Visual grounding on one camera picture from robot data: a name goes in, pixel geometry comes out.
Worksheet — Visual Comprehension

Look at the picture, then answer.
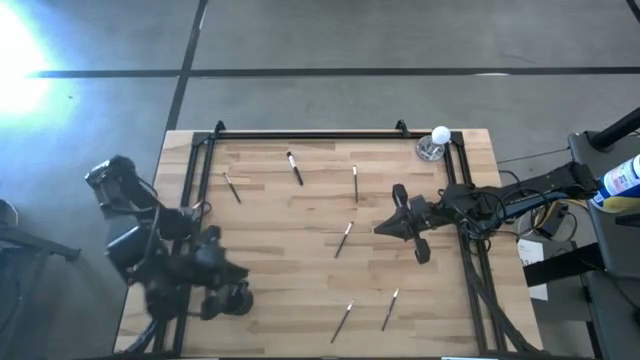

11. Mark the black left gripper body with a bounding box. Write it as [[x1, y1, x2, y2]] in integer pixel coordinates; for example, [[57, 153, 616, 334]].
[[189, 225, 224, 321]]

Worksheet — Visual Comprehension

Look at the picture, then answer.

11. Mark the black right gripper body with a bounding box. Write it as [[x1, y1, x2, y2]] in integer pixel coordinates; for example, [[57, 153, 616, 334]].
[[393, 183, 444, 265]]

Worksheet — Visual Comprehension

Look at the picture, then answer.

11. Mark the black marker pen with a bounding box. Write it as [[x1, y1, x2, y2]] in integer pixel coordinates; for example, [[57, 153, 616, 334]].
[[333, 220, 355, 260]]

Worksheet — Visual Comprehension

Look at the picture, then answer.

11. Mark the black brush holder cup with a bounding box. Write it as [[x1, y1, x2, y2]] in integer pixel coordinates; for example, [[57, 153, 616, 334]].
[[223, 281, 255, 318]]

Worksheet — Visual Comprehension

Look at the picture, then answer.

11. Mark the white paper sheet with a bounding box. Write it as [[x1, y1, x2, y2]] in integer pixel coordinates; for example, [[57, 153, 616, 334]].
[[517, 238, 551, 302]]

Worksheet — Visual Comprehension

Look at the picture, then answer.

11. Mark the black power box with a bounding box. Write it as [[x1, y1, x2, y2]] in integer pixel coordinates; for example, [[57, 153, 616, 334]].
[[538, 202, 569, 240]]

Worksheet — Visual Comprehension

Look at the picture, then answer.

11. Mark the black chair base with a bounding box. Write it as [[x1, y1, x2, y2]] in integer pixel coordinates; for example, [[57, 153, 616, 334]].
[[0, 198, 82, 281]]

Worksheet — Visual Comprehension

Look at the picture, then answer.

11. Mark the grey cart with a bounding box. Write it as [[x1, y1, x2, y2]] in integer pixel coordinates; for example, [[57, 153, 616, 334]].
[[567, 130, 640, 360]]

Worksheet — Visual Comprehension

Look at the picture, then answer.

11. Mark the yellow cloth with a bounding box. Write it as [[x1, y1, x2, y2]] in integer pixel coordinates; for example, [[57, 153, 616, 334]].
[[592, 194, 640, 215]]

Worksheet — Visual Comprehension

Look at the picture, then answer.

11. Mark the blue white spray can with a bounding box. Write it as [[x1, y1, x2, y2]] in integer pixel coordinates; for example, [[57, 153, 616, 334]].
[[589, 153, 640, 210]]

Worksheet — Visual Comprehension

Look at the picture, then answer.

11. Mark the black pole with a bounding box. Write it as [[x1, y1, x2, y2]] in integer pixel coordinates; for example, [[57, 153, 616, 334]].
[[588, 107, 640, 152]]

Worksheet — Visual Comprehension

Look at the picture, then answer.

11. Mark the black aluminium table frame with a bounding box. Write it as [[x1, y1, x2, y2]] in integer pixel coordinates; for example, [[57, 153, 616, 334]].
[[152, 118, 539, 357]]

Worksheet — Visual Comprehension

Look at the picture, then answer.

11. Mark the black cable bundle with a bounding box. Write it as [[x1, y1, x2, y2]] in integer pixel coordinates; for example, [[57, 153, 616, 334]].
[[457, 219, 539, 357]]

